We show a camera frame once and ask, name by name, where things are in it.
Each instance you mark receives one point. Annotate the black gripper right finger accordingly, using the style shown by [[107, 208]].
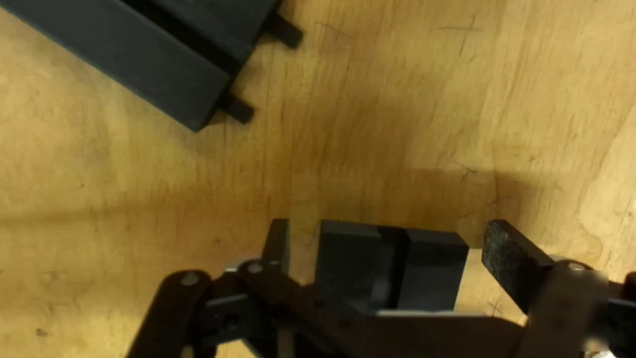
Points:
[[516, 264]]

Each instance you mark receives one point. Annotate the black rail piece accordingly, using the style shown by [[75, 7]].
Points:
[[178, 55], [375, 268]]

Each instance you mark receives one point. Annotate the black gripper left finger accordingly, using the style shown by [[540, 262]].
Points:
[[277, 246]]

